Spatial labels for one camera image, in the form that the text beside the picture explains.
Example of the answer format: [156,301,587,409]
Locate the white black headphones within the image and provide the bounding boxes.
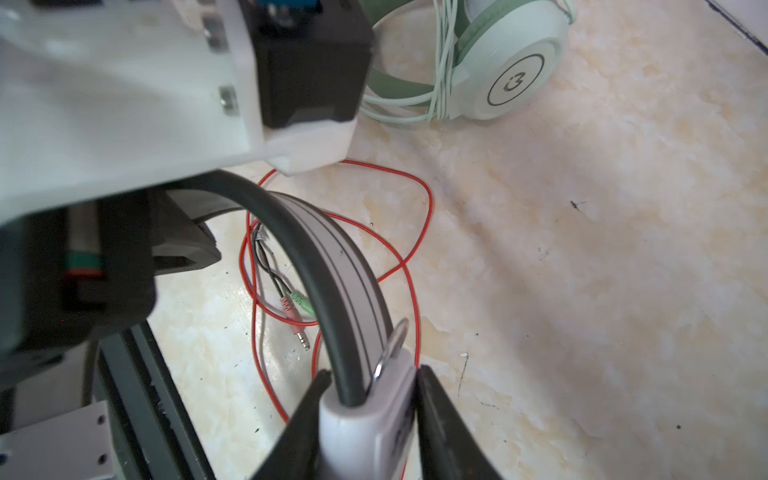
[166,170,417,479]

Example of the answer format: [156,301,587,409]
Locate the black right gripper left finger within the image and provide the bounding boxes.
[252,370,332,480]

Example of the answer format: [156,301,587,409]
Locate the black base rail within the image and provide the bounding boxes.
[94,322,215,479]

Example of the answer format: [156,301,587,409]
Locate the mint green headphones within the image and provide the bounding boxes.
[360,0,578,125]

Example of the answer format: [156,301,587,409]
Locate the red headphone cable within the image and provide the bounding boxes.
[238,158,434,480]

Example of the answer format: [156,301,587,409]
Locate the mint green headphone cable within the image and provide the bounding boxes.
[359,0,460,126]

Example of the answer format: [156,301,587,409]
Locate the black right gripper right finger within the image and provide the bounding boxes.
[416,365,501,480]

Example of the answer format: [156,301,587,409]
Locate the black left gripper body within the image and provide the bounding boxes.
[1,189,221,389]

